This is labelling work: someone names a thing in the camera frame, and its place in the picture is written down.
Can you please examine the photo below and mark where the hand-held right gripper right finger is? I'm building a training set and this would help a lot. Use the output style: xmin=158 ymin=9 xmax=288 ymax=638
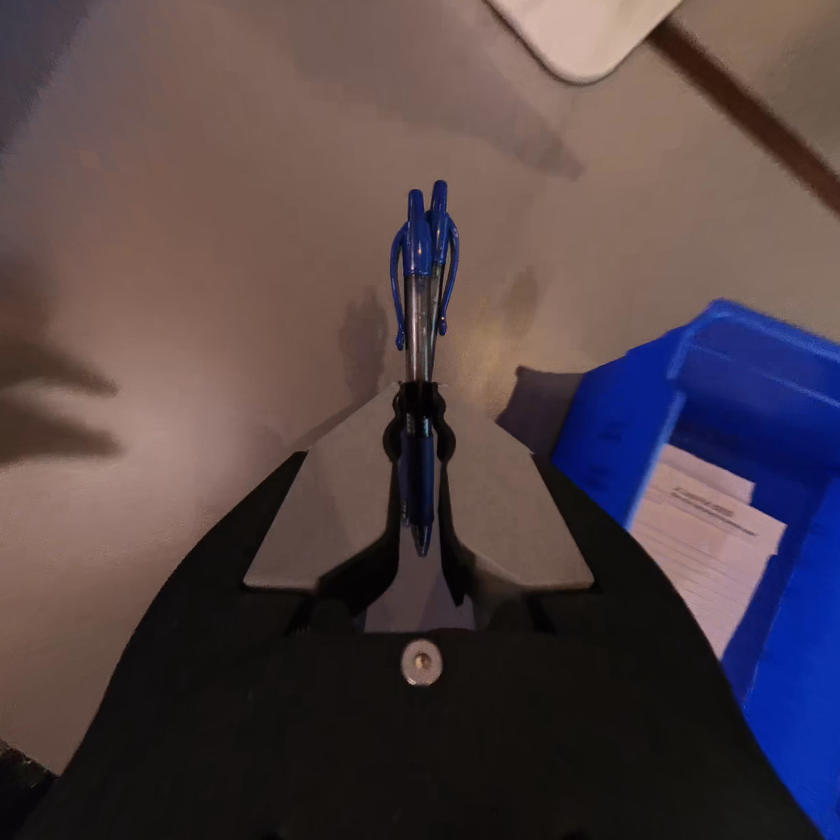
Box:
xmin=433 ymin=382 xmax=595 ymax=627

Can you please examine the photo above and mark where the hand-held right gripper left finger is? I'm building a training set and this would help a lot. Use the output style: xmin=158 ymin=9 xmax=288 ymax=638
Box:
xmin=244 ymin=381 xmax=409 ymax=630

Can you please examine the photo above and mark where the white lined notepad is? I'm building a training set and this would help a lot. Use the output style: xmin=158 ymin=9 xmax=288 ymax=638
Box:
xmin=629 ymin=446 xmax=788 ymax=660

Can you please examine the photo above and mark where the blue plastic bin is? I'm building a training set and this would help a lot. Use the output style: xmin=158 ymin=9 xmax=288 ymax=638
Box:
xmin=551 ymin=298 xmax=840 ymax=836

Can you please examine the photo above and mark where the blue retractable pen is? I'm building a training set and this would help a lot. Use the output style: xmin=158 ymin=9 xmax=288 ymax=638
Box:
xmin=420 ymin=179 xmax=460 ymax=559
xmin=390 ymin=189 xmax=435 ymax=529

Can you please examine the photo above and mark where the dark brown wooden strip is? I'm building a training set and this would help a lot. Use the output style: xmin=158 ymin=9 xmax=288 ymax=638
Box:
xmin=650 ymin=20 xmax=840 ymax=217

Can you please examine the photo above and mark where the white rounded panel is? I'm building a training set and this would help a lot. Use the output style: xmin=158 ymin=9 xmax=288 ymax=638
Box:
xmin=486 ymin=0 xmax=686 ymax=85

